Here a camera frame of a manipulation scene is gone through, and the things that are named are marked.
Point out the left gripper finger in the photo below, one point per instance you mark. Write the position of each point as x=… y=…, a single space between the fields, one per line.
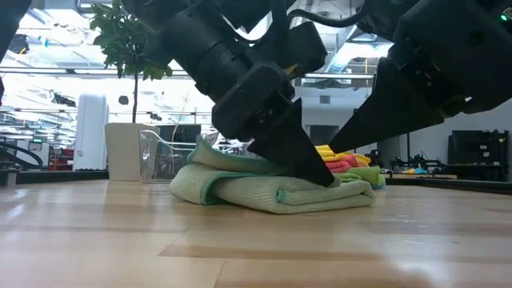
x=296 y=152

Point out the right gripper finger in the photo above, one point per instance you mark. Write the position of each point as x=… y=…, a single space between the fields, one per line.
x=384 y=116

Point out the pale green microfiber towel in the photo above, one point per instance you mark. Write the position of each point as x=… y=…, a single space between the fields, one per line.
x=272 y=188

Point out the pink microfiber towel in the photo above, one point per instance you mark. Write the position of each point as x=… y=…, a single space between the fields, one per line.
x=342 y=166

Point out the yellow microfiber towel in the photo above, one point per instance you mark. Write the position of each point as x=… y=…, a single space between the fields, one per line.
x=344 y=156

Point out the bright green microfiber towel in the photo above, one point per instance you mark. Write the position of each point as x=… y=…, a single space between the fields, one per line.
x=360 y=174

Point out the black background robot arm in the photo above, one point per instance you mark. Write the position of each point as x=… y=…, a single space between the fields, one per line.
x=416 y=162

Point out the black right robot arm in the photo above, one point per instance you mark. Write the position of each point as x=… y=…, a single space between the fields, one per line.
x=440 y=8

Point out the black background monitor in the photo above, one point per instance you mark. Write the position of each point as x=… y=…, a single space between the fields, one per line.
x=180 y=138

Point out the black cabinet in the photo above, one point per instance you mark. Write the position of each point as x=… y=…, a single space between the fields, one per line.
x=478 y=154

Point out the green plant in white pot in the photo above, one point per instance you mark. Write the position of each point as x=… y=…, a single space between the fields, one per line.
x=128 y=44

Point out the clear plastic bin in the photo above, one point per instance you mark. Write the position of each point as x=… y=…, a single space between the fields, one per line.
x=160 y=156

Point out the white pillar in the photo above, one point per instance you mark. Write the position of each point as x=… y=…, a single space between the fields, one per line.
x=91 y=132

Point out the black ceiling lamp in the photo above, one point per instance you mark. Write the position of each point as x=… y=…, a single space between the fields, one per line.
x=18 y=43

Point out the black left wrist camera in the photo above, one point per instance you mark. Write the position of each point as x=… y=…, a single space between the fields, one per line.
x=300 y=48

